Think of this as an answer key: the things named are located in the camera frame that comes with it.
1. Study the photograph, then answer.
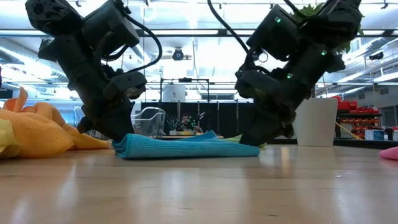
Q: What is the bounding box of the orange microfiber towel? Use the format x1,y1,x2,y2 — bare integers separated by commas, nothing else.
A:
2,86,113,150
0,108,77,159

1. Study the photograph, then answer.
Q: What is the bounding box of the clear plastic container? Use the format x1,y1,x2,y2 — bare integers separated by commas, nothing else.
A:
73,105,167,139

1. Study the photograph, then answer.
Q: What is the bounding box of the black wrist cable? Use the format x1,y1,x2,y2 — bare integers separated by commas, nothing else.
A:
206,0,249,54
102,14,163,74

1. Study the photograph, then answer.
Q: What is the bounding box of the green microfiber towel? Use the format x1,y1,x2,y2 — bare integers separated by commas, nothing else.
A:
222,134,268,149

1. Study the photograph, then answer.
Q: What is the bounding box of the yellow slanted rod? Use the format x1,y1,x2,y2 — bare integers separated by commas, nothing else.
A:
335,121,363,140

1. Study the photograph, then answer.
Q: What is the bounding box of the black overhead rig beam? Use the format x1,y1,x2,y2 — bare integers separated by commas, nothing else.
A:
0,28,398,38

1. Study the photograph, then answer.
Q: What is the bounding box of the yellow microfiber towel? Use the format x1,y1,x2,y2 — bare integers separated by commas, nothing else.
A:
0,119,21,159

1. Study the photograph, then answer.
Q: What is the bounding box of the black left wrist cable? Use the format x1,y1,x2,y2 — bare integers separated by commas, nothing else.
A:
102,14,163,74

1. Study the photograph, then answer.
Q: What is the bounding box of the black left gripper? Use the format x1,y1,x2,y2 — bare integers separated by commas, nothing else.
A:
39,35,135,142

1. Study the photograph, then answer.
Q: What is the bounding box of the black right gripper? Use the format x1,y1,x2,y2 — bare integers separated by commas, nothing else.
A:
239,43,346,146

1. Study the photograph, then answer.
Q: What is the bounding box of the person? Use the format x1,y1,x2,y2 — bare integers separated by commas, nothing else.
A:
175,113,203,135

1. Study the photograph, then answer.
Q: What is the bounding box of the green plant in white pot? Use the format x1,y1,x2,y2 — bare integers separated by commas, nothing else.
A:
292,1,365,147

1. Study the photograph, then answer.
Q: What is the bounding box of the white background box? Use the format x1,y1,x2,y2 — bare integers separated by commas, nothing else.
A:
162,84,187,103

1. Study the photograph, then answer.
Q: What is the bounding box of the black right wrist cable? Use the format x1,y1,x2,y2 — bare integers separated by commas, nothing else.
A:
206,0,249,54

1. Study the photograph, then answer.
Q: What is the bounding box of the white blue carton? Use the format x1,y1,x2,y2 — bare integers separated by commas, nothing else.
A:
364,129,385,141

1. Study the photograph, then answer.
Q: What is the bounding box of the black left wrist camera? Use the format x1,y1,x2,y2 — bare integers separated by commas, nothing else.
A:
103,70,147,101

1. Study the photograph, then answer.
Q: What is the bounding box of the pink microfiber towel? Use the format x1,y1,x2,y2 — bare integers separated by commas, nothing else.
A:
379,146,398,161

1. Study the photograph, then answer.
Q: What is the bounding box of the black ceiling camera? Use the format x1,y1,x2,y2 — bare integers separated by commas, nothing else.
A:
172,48,185,62

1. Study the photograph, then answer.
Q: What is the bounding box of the black metal stand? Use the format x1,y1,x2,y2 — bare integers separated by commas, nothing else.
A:
160,77,211,138

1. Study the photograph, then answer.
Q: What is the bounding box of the shelf with red bins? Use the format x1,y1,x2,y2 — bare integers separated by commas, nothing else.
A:
331,95,382,139

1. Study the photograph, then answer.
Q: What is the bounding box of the blue microfiber towel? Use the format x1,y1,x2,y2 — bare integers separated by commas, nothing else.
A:
112,130,261,160

